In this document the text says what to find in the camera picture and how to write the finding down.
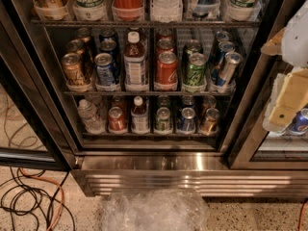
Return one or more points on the green can bottom shelf front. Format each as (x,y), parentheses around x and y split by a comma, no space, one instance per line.
(163,119)

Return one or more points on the green can shelf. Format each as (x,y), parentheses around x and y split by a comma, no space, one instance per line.
(194,70)
(163,119)
(190,47)
(163,101)

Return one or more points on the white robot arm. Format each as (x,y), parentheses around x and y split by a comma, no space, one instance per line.
(289,94)

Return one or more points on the slim silver blue can front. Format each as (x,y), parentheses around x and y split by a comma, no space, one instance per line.
(231,61)

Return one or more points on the slim silver blue can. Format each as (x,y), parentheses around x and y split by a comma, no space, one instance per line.
(231,61)
(223,48)
(219,36)

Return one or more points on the blue can behind right door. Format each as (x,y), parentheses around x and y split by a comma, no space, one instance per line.
(299,125)

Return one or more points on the slim silver blue can rear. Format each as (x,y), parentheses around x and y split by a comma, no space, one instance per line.
(219,36)

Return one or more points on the gold can bottom shelf rear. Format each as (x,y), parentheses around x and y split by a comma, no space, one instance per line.
(209,101)

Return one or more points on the gold can shelf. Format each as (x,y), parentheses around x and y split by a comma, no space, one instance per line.
(73,69)
(86,36)
(209,121)
(209,101)
(79,47)

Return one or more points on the gold can bottom shelf front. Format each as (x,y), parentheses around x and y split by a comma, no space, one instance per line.
(209,121)

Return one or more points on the green can middle shelf front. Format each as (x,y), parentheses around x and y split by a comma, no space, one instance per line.
(194,70)

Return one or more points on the green can middle shelf rear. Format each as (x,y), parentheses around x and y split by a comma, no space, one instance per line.
(190,47)

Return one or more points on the blue can bottom shelf rear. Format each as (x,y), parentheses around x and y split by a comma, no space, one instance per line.
(187,101)

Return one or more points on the blue can shelf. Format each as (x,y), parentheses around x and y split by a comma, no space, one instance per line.
(106,69)
(186,123)
(108,34)
(187,101)
(109,46)

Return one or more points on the blue can bottom shelf front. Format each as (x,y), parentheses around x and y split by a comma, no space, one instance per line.
(186,123)

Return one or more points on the stainless steel fridge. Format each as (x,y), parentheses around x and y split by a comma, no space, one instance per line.
(238,159)

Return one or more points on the red cola can middle front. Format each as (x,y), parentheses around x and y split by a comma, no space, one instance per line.
(166,68)

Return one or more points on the red cola can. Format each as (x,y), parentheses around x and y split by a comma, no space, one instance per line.
(164,33)
(166,68)
(164,45)

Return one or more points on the green can bottom shelf rear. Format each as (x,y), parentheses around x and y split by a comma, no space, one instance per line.
(163,101)

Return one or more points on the red cola can middle rear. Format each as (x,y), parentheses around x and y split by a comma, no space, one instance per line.
(164,33)

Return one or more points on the tea bottle middle shelf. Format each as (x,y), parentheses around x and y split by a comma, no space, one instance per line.
(134,59)

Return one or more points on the tea bottle shelf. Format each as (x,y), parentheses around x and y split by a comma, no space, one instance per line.
(139,113)
(134,59)

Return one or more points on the tea bottle bottom shelf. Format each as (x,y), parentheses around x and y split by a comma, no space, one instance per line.
(139,113)

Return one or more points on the red can bottom shelf rear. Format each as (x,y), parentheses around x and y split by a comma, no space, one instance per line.
(119,101)

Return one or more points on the red can shelf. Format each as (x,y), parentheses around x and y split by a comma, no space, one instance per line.
(117,121)
(119,101)

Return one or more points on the red can bottom shelf front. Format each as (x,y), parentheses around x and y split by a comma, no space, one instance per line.
(117,121)

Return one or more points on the blue can middle shelf front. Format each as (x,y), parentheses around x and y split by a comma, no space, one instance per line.
(106,69)

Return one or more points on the blue can middle shelf rear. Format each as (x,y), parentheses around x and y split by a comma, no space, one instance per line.
(108,34)

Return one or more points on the clear water bottle bottom shelf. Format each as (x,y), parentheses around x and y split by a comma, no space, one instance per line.
(87,111)

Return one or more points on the gold can middle shelf rear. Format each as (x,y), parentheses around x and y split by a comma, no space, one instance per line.
(86,36)

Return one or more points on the gold can middle shelf front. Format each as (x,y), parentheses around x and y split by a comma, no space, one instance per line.
(73,69)

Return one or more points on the open glass fridge door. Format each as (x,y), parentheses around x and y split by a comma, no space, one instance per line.
(29,92)

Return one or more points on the clear plastic bag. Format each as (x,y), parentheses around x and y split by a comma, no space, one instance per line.
(155,210)

